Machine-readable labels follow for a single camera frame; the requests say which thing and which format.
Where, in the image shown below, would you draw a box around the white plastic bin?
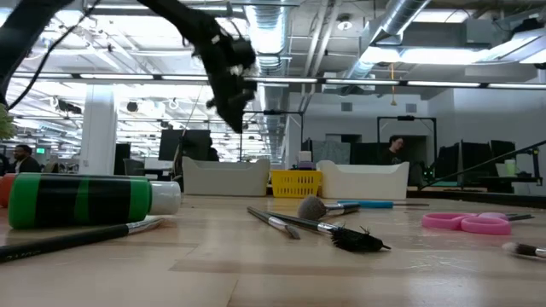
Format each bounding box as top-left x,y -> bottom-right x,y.
317,159 -> 410,201

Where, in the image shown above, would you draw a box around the green plant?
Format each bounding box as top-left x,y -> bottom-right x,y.
0,101 -> 17,141

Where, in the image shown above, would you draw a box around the round fluffy grey brush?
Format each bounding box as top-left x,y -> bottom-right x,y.
296,195 -> 363,222

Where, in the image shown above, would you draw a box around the orange paint bottle white cap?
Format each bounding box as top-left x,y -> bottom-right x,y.
0,173 -> 19,210

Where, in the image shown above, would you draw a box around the white building column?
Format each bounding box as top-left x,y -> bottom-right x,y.
78,83 -> 119,177

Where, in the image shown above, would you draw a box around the paintbrush with frayed black bristles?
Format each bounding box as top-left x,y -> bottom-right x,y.
264,211 -> 392,253

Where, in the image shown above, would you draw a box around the grey-white plastic bin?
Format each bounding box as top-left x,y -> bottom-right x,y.
182,156 -> 271,198

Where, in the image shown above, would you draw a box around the black background monitor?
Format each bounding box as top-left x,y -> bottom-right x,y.
459,140 -> 492,174

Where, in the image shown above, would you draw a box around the person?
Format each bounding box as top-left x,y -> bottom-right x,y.
378,135 -> 407,166
11,143 -> 43,175
206,136 -> 221,163

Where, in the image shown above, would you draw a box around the yellow slotted plastic basket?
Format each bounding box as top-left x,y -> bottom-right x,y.
270,169 -> 323,199

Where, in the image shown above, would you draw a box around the slim brush with white-tipped bristles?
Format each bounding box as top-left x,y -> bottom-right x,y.
501,241 -> 546,260

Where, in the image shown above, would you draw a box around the dark office chair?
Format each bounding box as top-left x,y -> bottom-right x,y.
123,158 -> 146,177

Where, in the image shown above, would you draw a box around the thin black slanted rod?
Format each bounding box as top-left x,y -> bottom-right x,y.
419,138 -> 546,188

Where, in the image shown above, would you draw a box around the black stand frame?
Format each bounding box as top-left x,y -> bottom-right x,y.
376,114 -> 439,165

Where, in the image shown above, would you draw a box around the thick long black paintbrush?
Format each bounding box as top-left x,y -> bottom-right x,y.
0,217 -> 166,263

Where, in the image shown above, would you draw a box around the purple paint bottle white cap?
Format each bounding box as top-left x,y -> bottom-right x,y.
296,150 -> 317,171

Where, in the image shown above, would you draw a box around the long ceiling light strip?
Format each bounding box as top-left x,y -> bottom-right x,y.
0,71 -> 546,90

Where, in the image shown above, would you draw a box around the pink-handled scissors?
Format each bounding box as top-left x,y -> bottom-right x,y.
421,211 -> 536,236

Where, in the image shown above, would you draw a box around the green paint bottle white cap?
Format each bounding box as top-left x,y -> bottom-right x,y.
7,172 -> 183,230

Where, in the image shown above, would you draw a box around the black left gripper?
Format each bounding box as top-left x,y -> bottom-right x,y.
191,25 -> 259,134

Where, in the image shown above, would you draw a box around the smooth silver ventilation duct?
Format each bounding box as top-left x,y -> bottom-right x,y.
340,0 -> 433,80

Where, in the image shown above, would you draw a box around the thin grey flat-tip paintbrush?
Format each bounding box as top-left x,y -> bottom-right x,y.
246,206 -> 302,240

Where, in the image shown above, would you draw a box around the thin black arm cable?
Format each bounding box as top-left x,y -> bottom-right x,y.
7,0 -> 102,111

